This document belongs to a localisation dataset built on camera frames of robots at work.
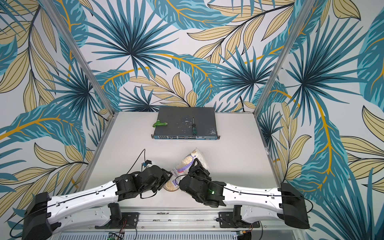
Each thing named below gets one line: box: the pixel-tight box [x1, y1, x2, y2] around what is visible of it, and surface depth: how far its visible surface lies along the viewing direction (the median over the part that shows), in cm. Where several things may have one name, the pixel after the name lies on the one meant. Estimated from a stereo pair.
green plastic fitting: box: [152, 119, 168, 128], surface depth 108 cm
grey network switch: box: [151, 106, 221, 140], surface depth 109 cm
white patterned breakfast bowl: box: [163, 180, 180, 192], surface depth 81 cm
